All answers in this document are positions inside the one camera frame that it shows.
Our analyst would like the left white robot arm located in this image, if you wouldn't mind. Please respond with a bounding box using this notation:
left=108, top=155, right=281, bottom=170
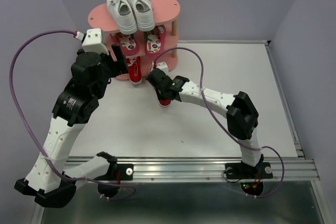
left=14, top=45, right=128, bottom=208

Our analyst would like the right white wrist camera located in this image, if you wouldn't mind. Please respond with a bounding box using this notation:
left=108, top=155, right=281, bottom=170
left=152, top=62, right=169, bottom=74

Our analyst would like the white sneaker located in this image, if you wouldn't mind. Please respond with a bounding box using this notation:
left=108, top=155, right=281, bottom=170
left=128, top=0, right=155, bottom=32
left=106, top=0, right=137, bottom=35

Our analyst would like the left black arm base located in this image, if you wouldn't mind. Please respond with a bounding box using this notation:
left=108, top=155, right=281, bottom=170
left=94, top=152, right=136, bottom=201

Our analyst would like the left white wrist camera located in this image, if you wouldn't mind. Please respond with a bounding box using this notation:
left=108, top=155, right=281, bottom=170
left=82, top=28, right=109, bottom=55

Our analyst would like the red canvas sneaker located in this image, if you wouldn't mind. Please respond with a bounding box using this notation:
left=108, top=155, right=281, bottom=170
left=127, top=56, right=142, bottom=85
left=155, top=89, right=172, bottom=108

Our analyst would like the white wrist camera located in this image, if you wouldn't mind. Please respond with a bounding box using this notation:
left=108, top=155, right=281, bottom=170
left=152, top=62, right=169, bottom=74
left=82, top=28, right=109, bottom=55

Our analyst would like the pink patterned flip-flop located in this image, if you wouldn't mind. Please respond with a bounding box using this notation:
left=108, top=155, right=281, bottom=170
left=144, top=25, right=166, bottom=57
left=110, top=33, right=139, bottom=56

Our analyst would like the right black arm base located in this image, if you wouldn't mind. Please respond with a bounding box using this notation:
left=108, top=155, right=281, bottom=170
left=222, top=154, right=274, bottom=196

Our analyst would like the aluminium front rail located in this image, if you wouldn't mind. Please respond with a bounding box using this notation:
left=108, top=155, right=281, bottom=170
left=118, top=157, right=320, bottom=184

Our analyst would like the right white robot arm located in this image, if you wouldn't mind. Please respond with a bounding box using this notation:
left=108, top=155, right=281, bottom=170
left=146, top=67, right=262, bottom=177

